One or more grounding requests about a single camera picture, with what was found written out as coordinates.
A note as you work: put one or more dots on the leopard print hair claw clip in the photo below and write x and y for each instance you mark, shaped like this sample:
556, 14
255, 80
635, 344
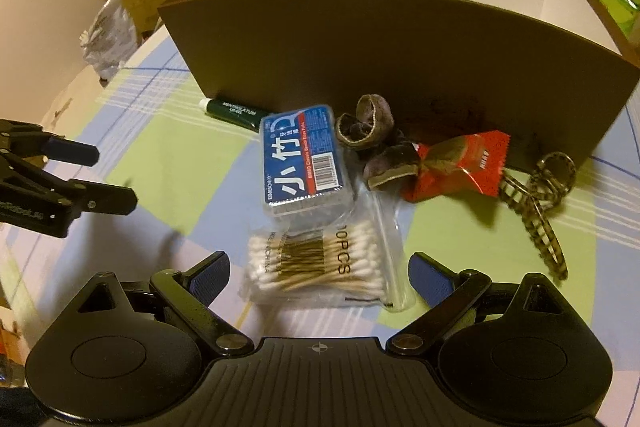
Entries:
542, 227

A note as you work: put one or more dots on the checked tablecloth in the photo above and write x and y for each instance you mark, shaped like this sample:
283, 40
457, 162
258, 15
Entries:
175, 157

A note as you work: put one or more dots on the red snack packet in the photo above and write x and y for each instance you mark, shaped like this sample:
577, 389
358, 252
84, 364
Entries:
450, 167

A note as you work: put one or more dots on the crumpled clear plastic bag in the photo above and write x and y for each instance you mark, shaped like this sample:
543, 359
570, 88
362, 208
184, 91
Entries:
110, 37

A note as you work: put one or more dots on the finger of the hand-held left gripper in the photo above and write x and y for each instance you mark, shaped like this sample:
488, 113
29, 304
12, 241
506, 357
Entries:
70, 150
107, 198

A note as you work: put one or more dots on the green lip balm tube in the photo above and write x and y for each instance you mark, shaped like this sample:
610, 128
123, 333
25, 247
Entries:
237, 111

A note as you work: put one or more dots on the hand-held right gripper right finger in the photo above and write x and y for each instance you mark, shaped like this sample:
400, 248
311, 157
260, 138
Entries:
431, 279

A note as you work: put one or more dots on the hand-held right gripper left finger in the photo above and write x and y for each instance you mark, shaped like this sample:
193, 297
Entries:
210, 279

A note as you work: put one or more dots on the blue floss pick box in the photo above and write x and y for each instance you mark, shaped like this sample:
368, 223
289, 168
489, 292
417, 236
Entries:
305, 162

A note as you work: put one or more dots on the brown velvet scrunchie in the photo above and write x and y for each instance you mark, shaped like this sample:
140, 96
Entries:
372, 117

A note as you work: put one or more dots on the cotton swab pack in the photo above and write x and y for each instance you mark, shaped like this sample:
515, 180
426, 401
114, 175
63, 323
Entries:
325, 267

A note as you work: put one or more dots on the brown cardboard box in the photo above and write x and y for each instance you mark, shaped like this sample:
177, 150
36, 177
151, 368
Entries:
350, 47

